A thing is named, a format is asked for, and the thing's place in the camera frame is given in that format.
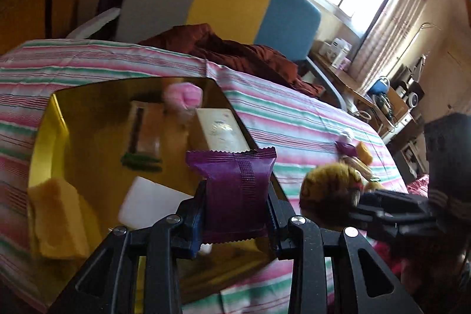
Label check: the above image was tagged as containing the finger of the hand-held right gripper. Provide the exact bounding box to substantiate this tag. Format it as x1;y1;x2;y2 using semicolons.
358;189;433;213
347;208;444;240

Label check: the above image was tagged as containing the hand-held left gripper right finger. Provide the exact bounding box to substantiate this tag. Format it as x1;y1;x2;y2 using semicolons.
266;182;424;314

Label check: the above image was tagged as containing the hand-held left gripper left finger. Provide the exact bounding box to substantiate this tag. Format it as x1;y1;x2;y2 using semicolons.
48;182;207;314

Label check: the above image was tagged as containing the white box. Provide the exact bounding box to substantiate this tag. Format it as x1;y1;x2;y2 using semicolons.
118;176;196;228

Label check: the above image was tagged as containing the purple snack packet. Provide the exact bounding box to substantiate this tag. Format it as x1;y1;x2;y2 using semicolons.
185;147;277;245

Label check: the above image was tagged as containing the yellow brown striped plush toy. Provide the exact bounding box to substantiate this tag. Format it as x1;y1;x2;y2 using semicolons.
299;162;384;231

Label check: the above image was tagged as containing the small purple packet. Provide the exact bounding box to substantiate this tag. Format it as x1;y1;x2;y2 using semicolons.
336;140;358;157

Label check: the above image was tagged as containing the green packet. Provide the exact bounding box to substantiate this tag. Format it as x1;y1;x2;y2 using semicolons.
121;152;163;173

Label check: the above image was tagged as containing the brown box with black strip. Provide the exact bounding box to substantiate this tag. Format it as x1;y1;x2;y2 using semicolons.
127;100;165;157

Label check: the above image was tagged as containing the pink fluffy ball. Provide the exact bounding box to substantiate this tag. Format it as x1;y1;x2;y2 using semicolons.
164;82;204;120

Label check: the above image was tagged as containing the gold tin box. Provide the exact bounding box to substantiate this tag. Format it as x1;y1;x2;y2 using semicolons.
26;77;293;314

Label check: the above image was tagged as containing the large yellow sponge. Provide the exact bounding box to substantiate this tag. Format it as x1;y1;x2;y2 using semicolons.
27;178;101;260

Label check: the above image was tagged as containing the clear biscuit packet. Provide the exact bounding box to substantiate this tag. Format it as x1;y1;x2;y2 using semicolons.
339;156;369;175

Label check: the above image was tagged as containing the small yellow sponge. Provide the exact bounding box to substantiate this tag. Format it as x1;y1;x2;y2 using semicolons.
355;142;373;165

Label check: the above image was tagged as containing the blue round container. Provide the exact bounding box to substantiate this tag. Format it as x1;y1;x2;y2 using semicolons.
368;77;391;96

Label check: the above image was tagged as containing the pink green striped sheet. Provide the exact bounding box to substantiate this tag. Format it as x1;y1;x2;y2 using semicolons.
0;38;410;314

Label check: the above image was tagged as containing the wooden side desk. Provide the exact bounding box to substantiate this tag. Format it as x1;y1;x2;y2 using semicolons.
311;53;377;109

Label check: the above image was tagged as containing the pink patterned curtain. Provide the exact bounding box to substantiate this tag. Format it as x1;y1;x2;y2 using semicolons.
349;0;439;94

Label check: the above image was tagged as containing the large white carton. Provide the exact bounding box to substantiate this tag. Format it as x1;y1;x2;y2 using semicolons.
326;38;352;67

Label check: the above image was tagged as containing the dark red cloth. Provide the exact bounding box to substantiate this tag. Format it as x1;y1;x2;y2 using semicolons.
138;23;326;98

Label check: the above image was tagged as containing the grey yellow blue chair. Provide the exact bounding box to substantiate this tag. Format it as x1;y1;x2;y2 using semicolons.
114;0;346;109

